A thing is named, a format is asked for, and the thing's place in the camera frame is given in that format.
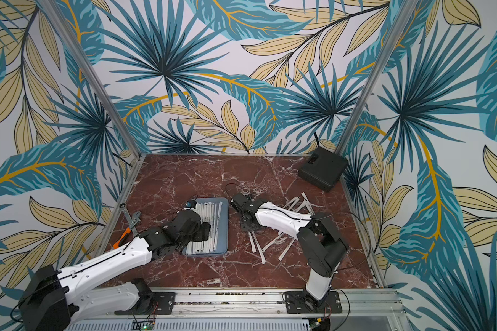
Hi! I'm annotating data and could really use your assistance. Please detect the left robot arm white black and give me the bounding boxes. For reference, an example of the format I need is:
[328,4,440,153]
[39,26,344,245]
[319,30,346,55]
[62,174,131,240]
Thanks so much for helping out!
[18,210,211,330]

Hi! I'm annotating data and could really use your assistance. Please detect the black box with antenna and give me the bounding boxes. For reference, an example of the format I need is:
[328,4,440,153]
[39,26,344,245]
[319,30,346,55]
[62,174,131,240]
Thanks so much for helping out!
[298,133,349,192]

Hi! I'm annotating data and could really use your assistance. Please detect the blue plastic storage tray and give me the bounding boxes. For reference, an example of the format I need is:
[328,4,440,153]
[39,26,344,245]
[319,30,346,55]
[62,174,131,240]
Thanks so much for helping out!
[182,197,229,257]

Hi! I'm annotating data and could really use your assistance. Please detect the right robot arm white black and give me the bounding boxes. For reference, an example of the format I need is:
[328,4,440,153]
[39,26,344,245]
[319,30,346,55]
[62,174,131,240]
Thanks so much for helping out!
[231,193,349,306]

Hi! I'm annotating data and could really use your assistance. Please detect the orange handled adjustable wrench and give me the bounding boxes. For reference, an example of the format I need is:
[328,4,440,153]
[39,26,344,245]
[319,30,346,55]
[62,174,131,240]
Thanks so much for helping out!
[112,203,142,249]

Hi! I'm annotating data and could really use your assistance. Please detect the long white wrapped straw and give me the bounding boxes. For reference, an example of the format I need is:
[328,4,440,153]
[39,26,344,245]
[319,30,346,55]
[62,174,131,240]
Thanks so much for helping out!
[253,233,266,265]

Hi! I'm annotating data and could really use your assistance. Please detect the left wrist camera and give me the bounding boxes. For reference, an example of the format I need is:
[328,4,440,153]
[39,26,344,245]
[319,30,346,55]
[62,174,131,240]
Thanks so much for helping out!
[185,199,197,209]

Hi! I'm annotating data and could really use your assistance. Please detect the left aluminium frame post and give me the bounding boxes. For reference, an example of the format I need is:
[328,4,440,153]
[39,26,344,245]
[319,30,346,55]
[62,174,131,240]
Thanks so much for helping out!
[39,0,142,159]

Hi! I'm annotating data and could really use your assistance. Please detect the aluminium frame post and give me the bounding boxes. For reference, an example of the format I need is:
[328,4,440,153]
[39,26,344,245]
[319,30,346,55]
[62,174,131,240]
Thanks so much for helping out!
[334,0,418,157]
[39,0,142,159]

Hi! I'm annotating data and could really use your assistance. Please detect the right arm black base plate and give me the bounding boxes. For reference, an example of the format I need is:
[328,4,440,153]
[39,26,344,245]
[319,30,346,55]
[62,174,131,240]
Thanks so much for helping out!
[282,291,342,314]

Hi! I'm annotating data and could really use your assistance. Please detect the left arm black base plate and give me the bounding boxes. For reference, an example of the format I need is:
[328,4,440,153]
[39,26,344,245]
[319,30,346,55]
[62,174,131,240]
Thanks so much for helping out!
[121,292,176,316]

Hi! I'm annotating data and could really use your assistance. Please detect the white wrapped straw in tray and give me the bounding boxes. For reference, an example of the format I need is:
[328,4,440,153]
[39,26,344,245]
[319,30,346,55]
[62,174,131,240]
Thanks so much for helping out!
[209,201,222,252]

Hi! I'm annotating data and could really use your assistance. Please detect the white wrapped straw on table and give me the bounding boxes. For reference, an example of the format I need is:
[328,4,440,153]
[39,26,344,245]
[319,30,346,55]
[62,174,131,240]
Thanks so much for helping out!
[262,232,284,252]

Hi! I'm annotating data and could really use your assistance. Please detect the aluminium front rail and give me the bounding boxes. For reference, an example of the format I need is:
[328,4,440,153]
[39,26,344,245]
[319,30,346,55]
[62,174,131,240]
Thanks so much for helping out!
[67,288,411,330]

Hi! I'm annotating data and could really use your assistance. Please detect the green circuit board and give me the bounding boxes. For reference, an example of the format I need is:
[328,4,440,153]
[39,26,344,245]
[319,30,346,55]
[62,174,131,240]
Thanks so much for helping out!
[131,321,155,331]

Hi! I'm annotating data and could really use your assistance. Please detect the right aluminium frame post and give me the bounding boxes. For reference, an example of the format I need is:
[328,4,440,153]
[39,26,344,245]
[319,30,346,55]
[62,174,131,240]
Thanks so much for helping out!
[334,0,418,157]

